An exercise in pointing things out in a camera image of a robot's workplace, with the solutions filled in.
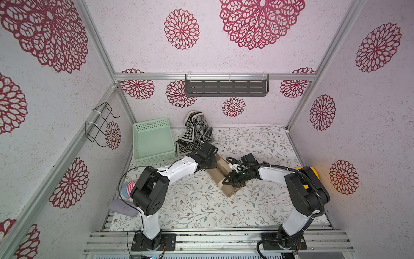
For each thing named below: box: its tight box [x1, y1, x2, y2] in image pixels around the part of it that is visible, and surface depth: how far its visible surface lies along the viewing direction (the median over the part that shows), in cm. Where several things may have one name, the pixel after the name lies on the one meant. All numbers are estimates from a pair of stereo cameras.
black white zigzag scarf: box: [175, 110, 215, 157], surface depth 111 cm
